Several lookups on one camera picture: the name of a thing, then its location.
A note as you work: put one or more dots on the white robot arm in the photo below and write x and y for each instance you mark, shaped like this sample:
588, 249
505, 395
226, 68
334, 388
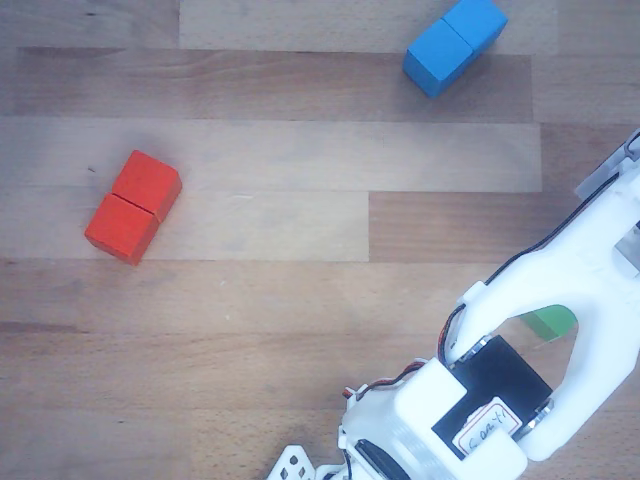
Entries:
550, 280

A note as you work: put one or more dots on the white paper servo label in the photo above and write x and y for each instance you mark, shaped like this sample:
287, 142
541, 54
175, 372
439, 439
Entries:
485, 427

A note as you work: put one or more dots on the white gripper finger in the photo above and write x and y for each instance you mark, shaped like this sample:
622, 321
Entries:
602, 175

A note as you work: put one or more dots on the long blue block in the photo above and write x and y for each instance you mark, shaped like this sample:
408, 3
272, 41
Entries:
450, 45

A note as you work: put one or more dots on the long green block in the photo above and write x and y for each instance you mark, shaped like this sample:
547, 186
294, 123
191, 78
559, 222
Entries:
547, 322

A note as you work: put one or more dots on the long red block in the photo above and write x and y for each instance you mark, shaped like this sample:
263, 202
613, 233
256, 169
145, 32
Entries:
132, 210

